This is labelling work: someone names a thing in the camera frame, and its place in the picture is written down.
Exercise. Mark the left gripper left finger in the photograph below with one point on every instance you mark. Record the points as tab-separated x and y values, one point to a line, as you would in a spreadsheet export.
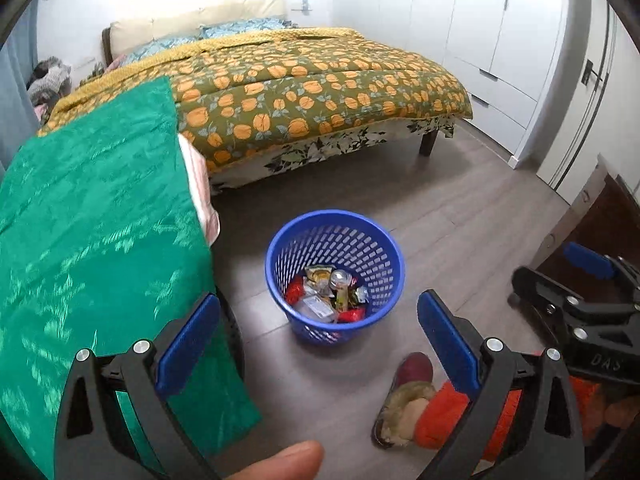
92	440

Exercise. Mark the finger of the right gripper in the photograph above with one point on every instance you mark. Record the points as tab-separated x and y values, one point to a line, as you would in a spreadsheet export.
603	267
552	304

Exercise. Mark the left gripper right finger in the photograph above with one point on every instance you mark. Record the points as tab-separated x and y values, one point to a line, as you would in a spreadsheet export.
544	440

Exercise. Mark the red paper box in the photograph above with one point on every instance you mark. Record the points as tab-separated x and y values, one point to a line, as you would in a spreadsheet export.
353	315

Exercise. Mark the light blue small box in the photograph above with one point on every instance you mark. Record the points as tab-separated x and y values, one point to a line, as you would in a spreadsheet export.
316	308

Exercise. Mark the gold brown snack wrapper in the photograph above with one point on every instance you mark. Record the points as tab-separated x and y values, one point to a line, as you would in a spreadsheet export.
319	274

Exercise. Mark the red plastic bag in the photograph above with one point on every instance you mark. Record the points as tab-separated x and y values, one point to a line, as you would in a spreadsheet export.
295	290

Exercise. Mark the blue mesh trash basket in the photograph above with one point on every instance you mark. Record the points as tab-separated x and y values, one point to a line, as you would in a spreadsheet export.
346	241

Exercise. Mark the left hand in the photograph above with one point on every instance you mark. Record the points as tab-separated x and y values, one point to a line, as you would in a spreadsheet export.
300	461

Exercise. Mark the dark wooden cabinet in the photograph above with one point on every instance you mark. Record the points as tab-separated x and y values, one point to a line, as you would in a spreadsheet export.
604	217

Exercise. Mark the white door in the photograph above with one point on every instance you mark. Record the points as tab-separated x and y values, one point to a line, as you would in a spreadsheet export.
602	121

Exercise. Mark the brown plush slipper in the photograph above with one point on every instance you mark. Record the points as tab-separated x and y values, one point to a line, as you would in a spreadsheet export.
410	392

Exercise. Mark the green satin cloth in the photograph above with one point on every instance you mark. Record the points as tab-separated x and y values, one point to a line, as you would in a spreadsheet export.
100	246

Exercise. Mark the white wardrobe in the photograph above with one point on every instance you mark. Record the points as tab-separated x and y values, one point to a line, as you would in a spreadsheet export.
505	53

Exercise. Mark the pink striped mattress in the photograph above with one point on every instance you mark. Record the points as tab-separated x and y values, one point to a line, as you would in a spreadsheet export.
200	190

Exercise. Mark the blue grey curtain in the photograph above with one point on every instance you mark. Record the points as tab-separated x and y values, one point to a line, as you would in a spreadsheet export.
18	61

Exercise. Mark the pile of clothes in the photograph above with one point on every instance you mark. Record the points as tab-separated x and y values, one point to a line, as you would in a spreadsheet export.
49	83

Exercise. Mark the orange floral quilt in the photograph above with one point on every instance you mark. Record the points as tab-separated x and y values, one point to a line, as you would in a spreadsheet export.
240	95

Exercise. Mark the teal floral pillow left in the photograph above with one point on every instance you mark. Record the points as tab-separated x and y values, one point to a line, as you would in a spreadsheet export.
156	46

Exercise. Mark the teal floral pillow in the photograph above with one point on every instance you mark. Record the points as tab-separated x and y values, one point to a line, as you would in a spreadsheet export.
156	46
241	26

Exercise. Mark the beige padded headboard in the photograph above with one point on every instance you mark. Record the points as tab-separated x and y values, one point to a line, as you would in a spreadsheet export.
122	37

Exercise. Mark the teal floral pillow right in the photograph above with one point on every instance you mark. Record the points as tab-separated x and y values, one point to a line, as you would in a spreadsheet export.
241	26

